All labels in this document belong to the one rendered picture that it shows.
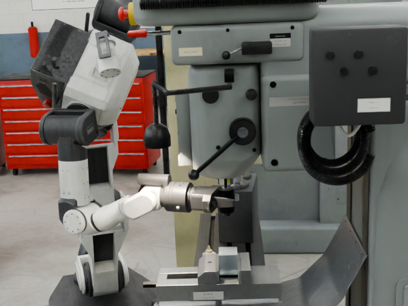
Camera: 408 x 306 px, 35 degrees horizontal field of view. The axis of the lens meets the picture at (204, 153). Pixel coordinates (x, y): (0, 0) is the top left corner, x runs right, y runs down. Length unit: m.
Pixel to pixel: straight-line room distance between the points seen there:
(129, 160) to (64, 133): 4.54
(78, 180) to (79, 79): 0.31
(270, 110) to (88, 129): 0.61
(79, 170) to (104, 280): 0.76
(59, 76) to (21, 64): 9.29
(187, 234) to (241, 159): 2.05
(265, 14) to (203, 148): 0.38
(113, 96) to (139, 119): 4.34
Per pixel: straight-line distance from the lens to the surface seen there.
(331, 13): 1.69
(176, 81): 3.53
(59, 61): 2.10
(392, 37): 1.44
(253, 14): 1.64
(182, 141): 1.80
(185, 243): 3.78
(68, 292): 2.93
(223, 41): 1.65
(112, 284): 2.70
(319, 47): 1.41
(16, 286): 4.45
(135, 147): 6.48
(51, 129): 2.03
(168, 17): 1.65
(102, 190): 2.46
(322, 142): 1.71
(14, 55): 11.38
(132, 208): 1.91
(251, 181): 2.32
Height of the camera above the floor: 1.82
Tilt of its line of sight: 14 degrees down
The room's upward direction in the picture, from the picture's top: 3 degrees counter-clockwise
